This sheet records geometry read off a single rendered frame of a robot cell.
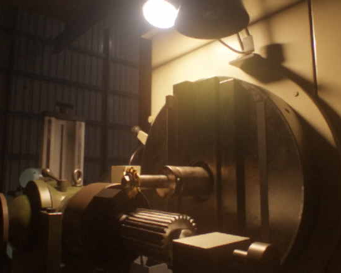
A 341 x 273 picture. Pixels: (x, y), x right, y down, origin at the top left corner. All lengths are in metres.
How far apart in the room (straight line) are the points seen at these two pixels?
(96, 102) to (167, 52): 10.43
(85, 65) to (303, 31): 11.07
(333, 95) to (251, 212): 0.32
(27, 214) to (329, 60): 0.82
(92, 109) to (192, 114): 10.67
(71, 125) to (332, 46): 2.05
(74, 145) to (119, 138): 9.39
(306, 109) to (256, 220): 0.28
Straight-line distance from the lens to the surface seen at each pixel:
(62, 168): 2.44
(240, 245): 0.51
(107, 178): 2.32
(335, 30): 0.81
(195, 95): 0.85
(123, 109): 12.13
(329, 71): 0.79
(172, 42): 1.17
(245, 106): 0.75
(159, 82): 1.18
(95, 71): 11.89
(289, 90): 0.79
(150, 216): 0.59
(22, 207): 0.89
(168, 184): 0.73
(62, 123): 2.46
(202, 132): 0.81
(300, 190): 0.67
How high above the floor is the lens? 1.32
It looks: 7 degrees up
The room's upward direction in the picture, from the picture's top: straight up
